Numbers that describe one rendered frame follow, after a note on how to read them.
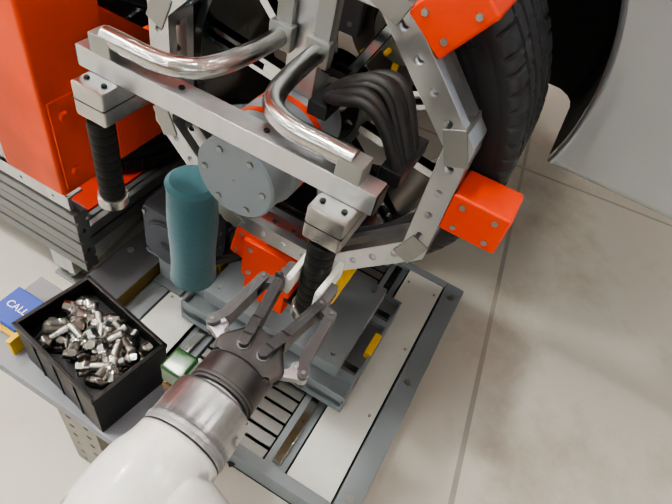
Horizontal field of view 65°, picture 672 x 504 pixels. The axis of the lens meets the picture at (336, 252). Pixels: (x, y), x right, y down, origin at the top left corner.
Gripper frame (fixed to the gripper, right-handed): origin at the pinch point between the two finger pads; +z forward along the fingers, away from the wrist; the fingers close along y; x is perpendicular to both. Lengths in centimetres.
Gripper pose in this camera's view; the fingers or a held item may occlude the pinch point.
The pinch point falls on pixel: (315, 275)
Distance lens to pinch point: 67.0
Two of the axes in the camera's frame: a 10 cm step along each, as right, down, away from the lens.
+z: 4.7, -6.0, 6.5
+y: 8.6, 4.7, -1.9
